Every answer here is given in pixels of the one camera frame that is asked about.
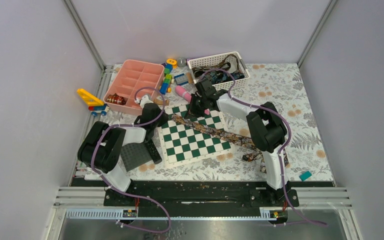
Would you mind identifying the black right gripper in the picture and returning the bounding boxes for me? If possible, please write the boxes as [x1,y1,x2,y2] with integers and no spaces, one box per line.
[184,93,208,120]

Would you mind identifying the white perforated plastic basket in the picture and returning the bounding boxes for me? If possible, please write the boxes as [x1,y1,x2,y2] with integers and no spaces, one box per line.
[187,51,251,90]

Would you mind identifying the pink divided organizer tray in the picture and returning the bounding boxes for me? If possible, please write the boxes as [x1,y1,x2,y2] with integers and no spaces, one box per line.
[103,59,164,116]

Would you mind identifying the brown floral patterned tie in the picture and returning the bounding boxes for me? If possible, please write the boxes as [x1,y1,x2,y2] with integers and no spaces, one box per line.
[170,113,291,174]

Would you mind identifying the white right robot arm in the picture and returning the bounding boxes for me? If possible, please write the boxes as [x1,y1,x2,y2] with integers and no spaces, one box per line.
[184,79,288,206]

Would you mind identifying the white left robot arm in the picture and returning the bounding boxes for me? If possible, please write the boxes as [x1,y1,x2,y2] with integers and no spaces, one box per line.
[77,95,169,206]

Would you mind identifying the wooden arch block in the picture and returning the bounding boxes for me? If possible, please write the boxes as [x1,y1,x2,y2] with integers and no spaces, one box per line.
[153,97,170,106]

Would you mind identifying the wooden rectangular block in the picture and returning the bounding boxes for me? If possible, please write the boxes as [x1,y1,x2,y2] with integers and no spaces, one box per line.
[186,72,194,85]

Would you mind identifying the blue patterned tie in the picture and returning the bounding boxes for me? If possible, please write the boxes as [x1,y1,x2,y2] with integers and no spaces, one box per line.
[203,70,245,85]

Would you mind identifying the colourful lego block vehicle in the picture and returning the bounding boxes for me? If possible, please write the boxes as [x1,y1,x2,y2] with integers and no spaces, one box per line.
[159,58,177,95]

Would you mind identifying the blue grey lego brick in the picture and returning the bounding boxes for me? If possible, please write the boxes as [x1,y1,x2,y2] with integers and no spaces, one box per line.
[174,73,189,86]

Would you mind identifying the rolled red patterned tie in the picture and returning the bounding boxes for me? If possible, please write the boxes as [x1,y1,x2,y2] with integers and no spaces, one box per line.
[106,93,127,106]

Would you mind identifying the black microphone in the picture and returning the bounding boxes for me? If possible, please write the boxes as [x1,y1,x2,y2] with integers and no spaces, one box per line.
[144,139,163,165]

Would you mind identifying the purple glitter microphone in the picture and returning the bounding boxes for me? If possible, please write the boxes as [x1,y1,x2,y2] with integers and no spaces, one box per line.
[176,57,187,68]

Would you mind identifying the green white chessboard mat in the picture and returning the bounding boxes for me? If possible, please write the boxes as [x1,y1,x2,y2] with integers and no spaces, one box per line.
[156,104,236,168]

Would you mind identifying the grey lego baseplate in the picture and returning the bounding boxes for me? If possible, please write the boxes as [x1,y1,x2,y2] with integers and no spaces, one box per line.
[120,143,152,172]

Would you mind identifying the yellow toy crane car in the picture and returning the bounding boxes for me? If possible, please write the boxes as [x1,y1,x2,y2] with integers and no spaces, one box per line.
[76,88,110,117]

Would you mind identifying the small teal block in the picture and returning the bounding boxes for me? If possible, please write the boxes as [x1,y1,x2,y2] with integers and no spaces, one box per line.
[299,171,312,182]

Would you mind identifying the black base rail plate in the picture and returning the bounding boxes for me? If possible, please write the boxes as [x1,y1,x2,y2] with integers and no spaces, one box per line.
[103,179,335,219]

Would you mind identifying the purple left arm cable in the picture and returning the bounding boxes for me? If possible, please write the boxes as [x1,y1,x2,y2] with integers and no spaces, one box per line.
[90,86,173,235]

